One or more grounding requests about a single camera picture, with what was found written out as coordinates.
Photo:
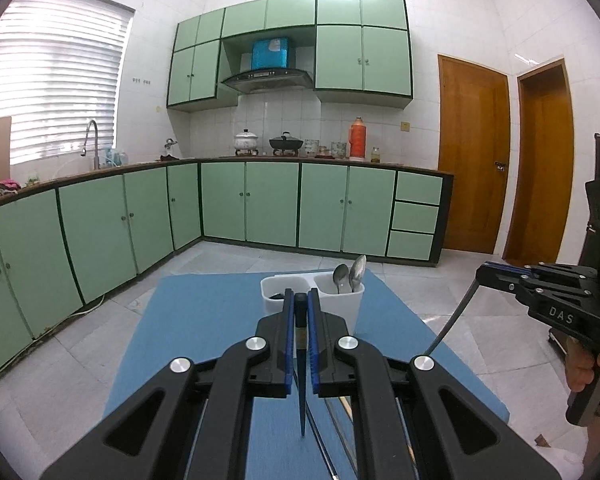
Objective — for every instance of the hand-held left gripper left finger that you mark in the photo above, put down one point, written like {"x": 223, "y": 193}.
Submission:
{"x": 288, "y": 340}

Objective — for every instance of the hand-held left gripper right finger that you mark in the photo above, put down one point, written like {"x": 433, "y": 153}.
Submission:
{"x": 314, "y": 340}

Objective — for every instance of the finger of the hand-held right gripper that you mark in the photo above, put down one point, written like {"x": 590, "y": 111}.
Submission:
{"x": 500, "y": 280}
{"x": 565, "y": 274}

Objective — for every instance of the white utensil holder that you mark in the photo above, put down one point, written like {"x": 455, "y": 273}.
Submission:
{"x": 340, "y": 305}

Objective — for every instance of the dark navy chopstick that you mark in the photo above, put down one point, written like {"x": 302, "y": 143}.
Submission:
{"x": 322, "y": 440}
{"x": 302, "y": 400}

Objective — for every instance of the small metal spoon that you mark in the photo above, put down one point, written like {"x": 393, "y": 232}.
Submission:
{"x": 341, "y": 275}

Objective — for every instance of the wooden chopstick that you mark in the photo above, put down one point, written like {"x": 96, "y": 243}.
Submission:
{"x": 347, "y": 407}
{"x": 411, "y": 462}

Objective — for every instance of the large metal spoon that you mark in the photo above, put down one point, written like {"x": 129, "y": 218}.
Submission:
{"x": 358, "y": 270}

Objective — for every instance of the person's right hand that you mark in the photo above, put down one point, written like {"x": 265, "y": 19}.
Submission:
{"x": 580, "y": 370}

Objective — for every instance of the blue tablecloth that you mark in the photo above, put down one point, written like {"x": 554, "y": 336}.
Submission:
{"x": 205, "y": 310}

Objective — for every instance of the green cabinet drawer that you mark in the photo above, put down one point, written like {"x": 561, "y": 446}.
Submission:
{"x": 418, "y": 188}
{"x": 410, "y": 245}
{"x": 414, "y": 217}

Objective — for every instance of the wooden door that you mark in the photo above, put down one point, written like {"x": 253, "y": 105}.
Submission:
{"x": 540, "y": 170}
{"x": 472, "y": 160}

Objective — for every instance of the green base cabinets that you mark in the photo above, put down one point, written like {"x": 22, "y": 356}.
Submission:
{"x": 270, "y": 205}

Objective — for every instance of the glass jar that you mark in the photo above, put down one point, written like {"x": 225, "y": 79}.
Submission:
{"x": 375, "y": 155}

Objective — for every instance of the patterned ceramic cup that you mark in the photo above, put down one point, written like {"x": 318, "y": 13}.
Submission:
{"x": 338, "y": 150}

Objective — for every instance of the black wok with lid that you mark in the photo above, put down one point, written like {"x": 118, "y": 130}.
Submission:
{"x": 286, "y": 143}

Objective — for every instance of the orange thermos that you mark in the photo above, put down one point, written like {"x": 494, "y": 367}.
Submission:
{"x": 358, "y": 140}

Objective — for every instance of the white cooking pot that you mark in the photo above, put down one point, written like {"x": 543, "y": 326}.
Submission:
{"x": 246, "y": 141}

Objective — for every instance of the clear plastic bottle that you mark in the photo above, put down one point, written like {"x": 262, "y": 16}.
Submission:
{"x": 121, "y": 156}

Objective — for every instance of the range hood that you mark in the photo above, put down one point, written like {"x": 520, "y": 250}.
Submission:
{"x": 267, "y": 80}

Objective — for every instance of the metal kitchen faucet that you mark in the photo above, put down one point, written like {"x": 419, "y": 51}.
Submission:
{"x": 94, "y": 132}

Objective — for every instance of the red cloth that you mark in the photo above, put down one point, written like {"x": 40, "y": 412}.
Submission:
{"x": 8, "y": 186}

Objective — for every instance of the white window blinds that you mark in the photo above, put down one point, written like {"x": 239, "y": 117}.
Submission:
{"x": 55, "y": 85}

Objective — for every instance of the green wall cabinets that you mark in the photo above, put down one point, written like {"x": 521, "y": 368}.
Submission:
{"x": 360, "y": 60}

